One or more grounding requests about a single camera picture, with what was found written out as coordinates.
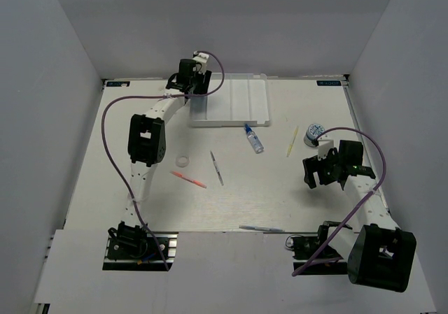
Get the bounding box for blue tape tub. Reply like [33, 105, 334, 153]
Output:
[303, 123, 325, 148]

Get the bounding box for yellow pen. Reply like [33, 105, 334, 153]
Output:
[286, 126, 299, 157]

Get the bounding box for blue cap spray bottle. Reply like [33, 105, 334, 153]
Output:
[244, 124, 264, 154]

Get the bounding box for clear tape roll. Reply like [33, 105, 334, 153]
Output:
[175, 155, 190, 168]

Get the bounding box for grey purple pen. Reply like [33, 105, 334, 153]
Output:
[209, 150, 224, 186]

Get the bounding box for orange pen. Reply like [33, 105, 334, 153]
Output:
[170, 171, 207, 189]

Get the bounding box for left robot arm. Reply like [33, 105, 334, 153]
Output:
[122, 51, 211, 230]

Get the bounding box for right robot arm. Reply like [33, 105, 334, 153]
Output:
[299, 140, 417, 293]

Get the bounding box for white divided organizer tray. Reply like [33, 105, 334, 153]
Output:
[190, 73, 271, 127]

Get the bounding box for blue pen at table edge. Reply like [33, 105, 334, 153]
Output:
[239, 225, 285, 233]

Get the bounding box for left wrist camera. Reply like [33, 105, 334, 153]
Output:
[192, 51, 209, 74]

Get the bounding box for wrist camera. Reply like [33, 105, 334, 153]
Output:
[316, 134, 334, 161]
[192, 51, 209, 74]

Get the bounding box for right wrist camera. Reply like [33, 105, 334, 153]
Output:
[316, 134, 334, 161]

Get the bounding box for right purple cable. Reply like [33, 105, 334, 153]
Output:
[291, 127, 388, 277]

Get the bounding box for purple cable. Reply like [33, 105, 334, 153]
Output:
[101, 50, 225, 271]
[291, 127, 388, 277]

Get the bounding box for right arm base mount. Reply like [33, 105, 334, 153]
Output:
[285, 234, 347, 276]

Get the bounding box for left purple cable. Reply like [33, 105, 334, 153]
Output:
[101, 50, 225, 271]

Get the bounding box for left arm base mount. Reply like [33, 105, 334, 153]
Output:
[102, 222, 178, 272]

